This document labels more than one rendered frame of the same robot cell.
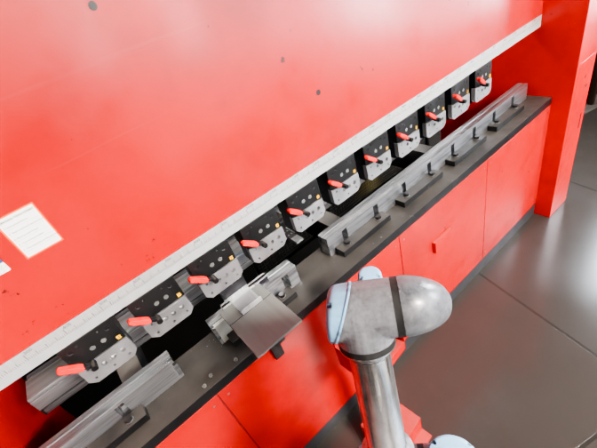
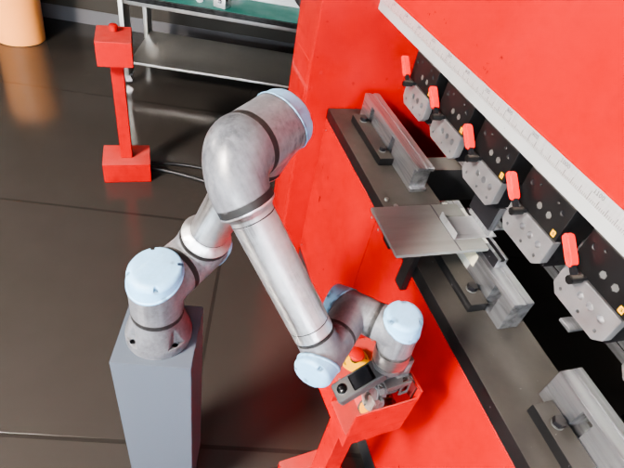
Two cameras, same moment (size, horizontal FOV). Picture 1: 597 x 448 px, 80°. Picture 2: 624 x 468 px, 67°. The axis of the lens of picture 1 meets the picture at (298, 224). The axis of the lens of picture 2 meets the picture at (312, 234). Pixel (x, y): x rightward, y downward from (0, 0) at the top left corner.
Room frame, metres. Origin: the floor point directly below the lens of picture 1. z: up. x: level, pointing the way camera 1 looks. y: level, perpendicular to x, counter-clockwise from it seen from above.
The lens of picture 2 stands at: (0.62, -0.77, 1.76)
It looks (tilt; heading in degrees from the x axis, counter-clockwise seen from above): 42 degrees down; 94
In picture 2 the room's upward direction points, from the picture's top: 13 degrees clockwise
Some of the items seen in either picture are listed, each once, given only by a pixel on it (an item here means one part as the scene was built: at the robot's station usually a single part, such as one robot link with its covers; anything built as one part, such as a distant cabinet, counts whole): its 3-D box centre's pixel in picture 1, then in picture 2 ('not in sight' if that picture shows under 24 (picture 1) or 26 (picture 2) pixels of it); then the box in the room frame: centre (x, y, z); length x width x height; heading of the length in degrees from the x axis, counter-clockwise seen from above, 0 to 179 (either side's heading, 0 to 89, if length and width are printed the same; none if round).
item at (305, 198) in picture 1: (300, 204); (612, 286); (1.15, -0.03, 1.18); 0.15 x 0.09 x 0.17; 118
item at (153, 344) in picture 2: not in sight; (158, 319); (0.27, -0.15, 0.82); 0.15 x 0.15 x 0.10
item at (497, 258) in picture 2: (245, 292); (481, 236); (0.99, 0.27, 0.98); 0.20 x 0.03 x 0.03; 118
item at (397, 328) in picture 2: (370, 284); (397, 330); (0.78, -0.16, 1.03); 0.09 x 0.08 x 0.11; 164
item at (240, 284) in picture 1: (232, 286); (485, 210); (0.97, 0.30, 1.05); 0.10 x 0.02 x 0.10; 118
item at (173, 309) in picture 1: (159, 302); (461, 122); (0.86, 0.50, 1.18); 0.15 x 0.09 x 0.17; 118
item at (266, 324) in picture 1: (258, 316); (428, 228); (0.84, 0.23, 1.00); 0.26 x 0.18 x 0.01; 28
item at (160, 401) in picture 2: not in sight; (165, 410); (0.27, -0.15, 0.39); 0.18 x 0.18 x 0.78; 14
